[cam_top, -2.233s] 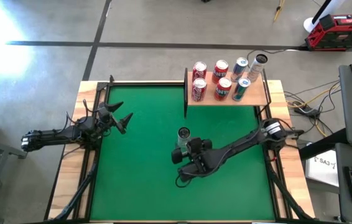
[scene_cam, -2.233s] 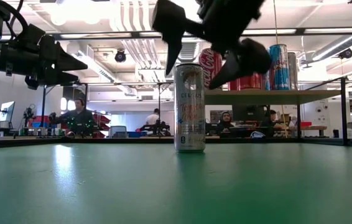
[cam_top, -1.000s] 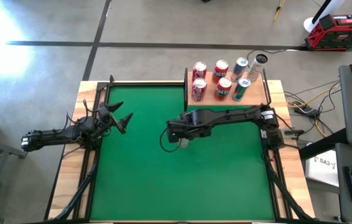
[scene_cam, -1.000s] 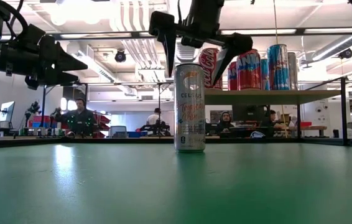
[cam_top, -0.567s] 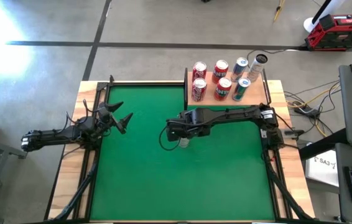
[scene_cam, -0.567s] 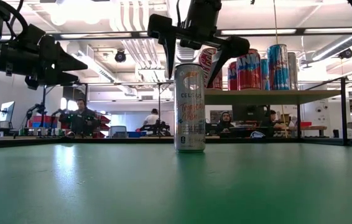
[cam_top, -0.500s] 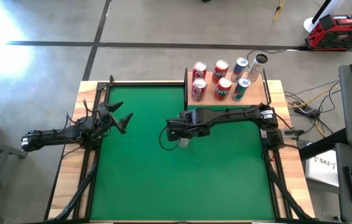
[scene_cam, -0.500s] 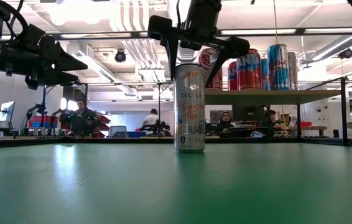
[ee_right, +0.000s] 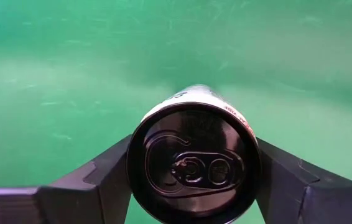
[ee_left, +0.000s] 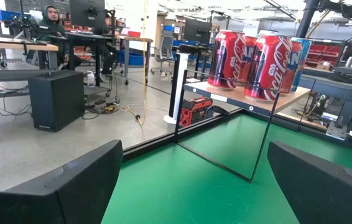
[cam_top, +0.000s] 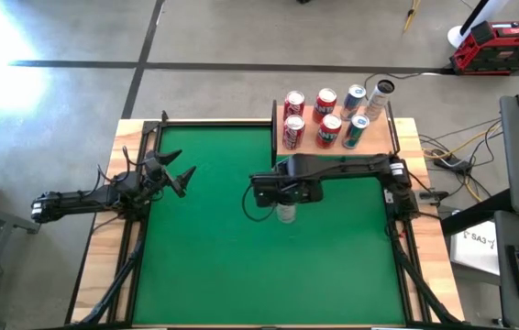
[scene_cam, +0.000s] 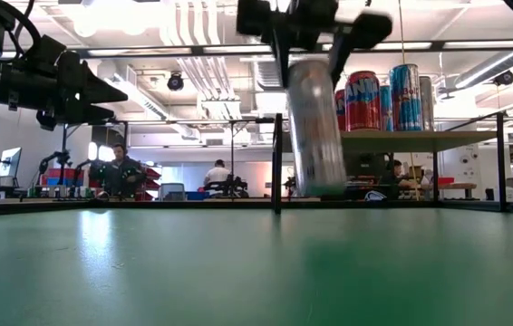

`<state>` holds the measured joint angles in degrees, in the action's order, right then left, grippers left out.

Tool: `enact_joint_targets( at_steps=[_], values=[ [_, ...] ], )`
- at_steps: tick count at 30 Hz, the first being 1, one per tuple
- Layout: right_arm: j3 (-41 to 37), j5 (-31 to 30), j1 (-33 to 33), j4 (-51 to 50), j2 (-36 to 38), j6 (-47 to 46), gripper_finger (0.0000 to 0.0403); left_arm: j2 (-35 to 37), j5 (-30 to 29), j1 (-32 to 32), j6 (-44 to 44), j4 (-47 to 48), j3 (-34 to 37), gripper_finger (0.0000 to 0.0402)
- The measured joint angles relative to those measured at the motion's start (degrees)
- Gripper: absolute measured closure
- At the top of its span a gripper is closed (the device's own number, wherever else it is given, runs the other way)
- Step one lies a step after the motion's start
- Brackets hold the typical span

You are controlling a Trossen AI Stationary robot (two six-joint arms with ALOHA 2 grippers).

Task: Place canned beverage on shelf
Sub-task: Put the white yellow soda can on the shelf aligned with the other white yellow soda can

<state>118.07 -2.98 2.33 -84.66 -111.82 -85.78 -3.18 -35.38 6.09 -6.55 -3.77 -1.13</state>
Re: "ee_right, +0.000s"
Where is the green table mat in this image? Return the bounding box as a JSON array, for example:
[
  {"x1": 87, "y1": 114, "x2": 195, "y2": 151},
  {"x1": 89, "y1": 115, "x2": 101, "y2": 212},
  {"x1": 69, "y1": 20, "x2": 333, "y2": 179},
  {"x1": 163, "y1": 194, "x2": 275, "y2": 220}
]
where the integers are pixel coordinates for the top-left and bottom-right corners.
[{"x1": 0, "y1": 0, "x2": 352, "y2": 224}]

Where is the white Celsius can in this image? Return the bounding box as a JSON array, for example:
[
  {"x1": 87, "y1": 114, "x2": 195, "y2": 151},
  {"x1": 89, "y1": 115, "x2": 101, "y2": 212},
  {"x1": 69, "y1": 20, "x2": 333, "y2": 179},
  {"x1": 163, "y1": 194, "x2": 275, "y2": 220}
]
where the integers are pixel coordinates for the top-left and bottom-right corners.
[{"x1": 126, "y1": 83, "x2": 261, "y2": 224}]

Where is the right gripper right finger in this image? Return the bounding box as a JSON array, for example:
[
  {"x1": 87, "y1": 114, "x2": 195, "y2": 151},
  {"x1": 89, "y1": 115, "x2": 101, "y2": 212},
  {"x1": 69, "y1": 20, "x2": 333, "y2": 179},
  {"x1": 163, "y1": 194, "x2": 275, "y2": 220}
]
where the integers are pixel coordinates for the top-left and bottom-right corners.
[{"x1": 256, "y1": 138, "x2": 352, "y2": 224}]

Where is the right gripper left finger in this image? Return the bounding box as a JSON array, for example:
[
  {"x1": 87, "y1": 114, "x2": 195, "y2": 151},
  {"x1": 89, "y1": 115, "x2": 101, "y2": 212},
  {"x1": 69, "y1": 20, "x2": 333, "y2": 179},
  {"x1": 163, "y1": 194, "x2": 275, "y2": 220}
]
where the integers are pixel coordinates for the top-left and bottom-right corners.
[{"x1": 37, "y1": 136, "x2": 132, "y2": 224}]

